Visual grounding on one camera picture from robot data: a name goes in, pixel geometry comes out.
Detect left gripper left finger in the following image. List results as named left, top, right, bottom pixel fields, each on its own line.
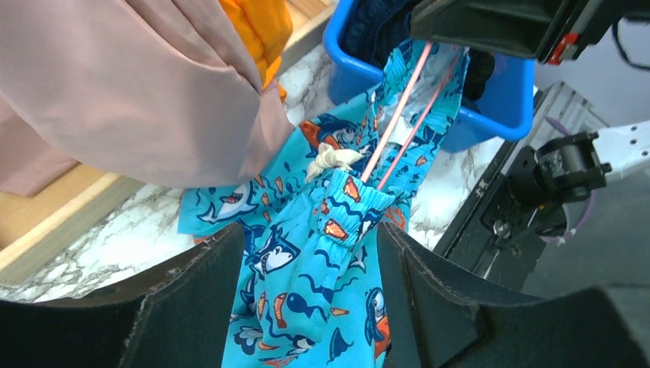
left=1, top=223, right=245, bottom=367

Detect pink beige shorts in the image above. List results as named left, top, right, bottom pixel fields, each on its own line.
left=0, top=0, right=297, bottom=198

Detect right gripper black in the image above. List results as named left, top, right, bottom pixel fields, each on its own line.
left=410, top=0, right=649, bottom=65

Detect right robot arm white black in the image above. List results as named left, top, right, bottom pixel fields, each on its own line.
left=410, top=1, right=649, bottom=209

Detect wooden clothes rack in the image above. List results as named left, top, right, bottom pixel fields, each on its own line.
left=0, top=0, right=339, bottom=287

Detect blue shark print shorts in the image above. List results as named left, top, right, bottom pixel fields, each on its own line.
left=176, top=38, right=471, bottom=368

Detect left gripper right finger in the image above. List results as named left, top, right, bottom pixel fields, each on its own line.
left=377, top=222, right=649, bottom=367

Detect black mounting rail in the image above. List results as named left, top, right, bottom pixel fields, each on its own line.
left=434, top=80, right=610, bottom=293

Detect black shorts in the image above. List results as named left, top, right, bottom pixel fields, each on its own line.
left=463, top=49, right=495, bottom=101

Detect blue plastic bin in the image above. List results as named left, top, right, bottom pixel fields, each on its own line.
left=323, top=0, right=534, bottom=153

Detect navy shorts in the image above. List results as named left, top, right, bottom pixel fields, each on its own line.
left=342, top=0, right=418, bottom=69

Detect orange shorts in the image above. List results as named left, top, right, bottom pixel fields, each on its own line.
left=219, top=0, right=293, bottom=88

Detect pink hanger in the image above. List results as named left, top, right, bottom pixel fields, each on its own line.
left=360, top=40, right=468, bottom=190

